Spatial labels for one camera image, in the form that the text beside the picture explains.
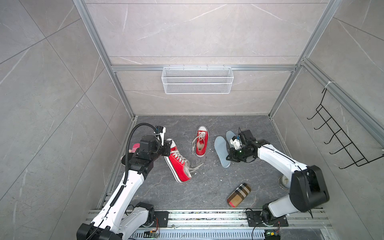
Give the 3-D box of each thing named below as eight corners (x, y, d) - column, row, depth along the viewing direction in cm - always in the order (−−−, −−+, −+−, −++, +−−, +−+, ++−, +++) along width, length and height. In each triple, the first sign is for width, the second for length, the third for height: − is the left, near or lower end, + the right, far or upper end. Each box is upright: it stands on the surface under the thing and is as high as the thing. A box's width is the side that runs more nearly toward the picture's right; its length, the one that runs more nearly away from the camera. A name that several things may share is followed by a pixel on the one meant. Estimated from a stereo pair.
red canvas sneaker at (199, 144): (190, 155, 99) (189, 150, 94) (198, 129, 114) (198, 124, 108) (204, 158, 98) (204, 153, 92) (210, 132, 112) (211, 126, 107)
